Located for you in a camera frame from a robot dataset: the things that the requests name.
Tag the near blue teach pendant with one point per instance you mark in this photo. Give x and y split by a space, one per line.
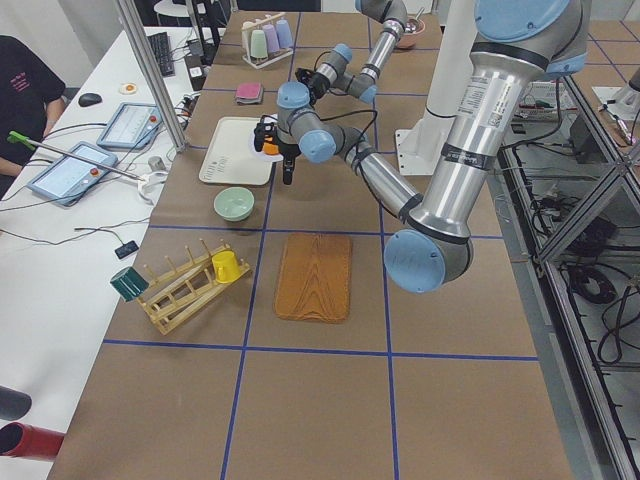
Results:
68 179

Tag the person in black shirt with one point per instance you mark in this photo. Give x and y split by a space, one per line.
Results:
31 103

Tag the white cup stand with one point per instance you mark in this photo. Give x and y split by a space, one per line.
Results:
248 27

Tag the black computer mouse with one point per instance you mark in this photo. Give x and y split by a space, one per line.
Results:
89 99

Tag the green tipped grabber stick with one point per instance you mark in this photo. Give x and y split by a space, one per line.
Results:
15 137

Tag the dark green mug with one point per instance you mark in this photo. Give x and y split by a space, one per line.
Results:
129 284

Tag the black keyboard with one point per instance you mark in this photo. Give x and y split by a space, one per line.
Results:
162 52

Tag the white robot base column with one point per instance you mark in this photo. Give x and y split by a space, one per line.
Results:
418 149

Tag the black cylinder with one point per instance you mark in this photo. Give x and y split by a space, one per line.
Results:
13 404

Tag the far blue teach pendant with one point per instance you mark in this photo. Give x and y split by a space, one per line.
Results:
132 127

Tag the mint green bowl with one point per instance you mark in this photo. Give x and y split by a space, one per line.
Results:
234 204

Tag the red cylinder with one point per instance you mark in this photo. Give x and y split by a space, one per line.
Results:
20 440

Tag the pale green cup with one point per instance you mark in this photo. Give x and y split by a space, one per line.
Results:
258 47

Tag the white rectangular tray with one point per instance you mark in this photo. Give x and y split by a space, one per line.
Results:
228 159

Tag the small black device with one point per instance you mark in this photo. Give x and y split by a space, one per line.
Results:
126 249

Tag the wooden grain tray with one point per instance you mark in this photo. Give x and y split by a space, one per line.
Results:
314 278

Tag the light blue cup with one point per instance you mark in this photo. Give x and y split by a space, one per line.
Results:
284 34

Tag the white round plate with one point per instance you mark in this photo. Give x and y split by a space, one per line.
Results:
261 155

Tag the pink sponge on holder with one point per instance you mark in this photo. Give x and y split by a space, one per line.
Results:
249 93

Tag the wooden cup drying rack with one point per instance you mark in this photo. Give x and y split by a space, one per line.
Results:
175 296

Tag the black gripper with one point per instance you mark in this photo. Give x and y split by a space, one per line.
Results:
311 82
289 150

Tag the pink bowl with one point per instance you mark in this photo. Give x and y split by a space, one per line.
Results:
413 31

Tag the lavender cup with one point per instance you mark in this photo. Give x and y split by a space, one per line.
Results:
271 37

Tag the yellow mug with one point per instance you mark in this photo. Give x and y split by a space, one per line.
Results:
226 267

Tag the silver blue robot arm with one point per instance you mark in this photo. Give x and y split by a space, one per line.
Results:
517 43
367 60

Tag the aluminium frame post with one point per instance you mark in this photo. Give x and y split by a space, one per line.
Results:
134 29

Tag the orange fruit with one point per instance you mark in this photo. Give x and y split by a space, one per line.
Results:
270 149

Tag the blue teach pendant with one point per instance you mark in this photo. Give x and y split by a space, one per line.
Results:
68 179
132 127

